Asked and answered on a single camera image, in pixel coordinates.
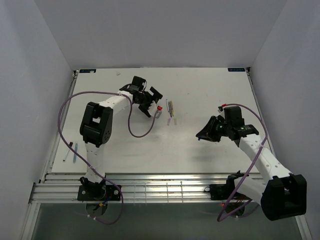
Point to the blue corner label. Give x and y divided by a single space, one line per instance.
236 69
87 71

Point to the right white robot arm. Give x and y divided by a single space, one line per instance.
280 193

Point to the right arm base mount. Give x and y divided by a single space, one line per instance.
249 188

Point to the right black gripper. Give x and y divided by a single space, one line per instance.
207 132

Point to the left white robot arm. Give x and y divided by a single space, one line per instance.
97 123

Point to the right blue corner label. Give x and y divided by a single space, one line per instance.
236 69

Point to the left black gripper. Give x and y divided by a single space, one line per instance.
154 98

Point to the aluminium rail frame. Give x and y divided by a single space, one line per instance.
136 188

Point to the light blue pen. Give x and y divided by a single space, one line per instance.
75 152

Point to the blue cap whiteboard marker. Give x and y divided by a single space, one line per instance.
167 105

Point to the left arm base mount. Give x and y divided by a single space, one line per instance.
100 192

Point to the left blue corner label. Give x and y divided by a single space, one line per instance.
87 71

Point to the yellow highlighter pen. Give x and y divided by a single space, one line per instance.
172 108

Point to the black cap marker outer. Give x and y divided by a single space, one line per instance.
67 151

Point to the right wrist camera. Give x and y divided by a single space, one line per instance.
221 110

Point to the purple highlighter pen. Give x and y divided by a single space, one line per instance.
170 109

